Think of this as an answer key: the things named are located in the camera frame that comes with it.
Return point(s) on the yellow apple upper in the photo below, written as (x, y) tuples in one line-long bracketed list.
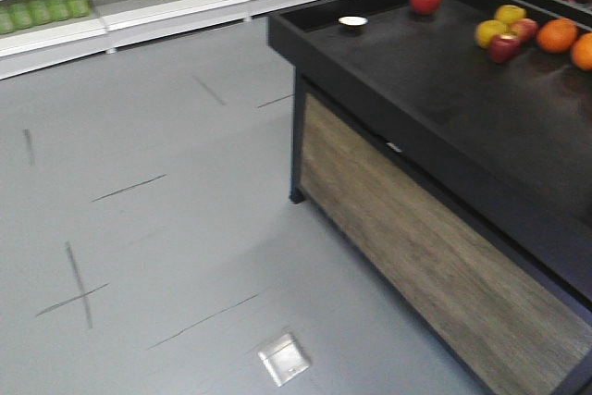
[(509, 14)]

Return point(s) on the dark red apple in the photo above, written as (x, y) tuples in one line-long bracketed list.
[(503, 47)]

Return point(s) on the small white dish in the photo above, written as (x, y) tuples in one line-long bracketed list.
[(352, 24)]

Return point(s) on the yellow apple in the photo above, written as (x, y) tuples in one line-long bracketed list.
[(486, 30), (509, 14)]

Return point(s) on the yellow apple lower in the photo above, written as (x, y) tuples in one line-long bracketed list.
[(486, 30)]

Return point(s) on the metal floor socket cover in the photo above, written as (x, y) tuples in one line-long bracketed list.
[(283, 359)]

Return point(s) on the orange with knob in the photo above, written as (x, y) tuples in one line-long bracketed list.
[(557, 36)]

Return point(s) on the pink red apple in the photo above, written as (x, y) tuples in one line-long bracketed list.
[(524, 29)]

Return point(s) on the round orange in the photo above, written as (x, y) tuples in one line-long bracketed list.
[(581, 52)]

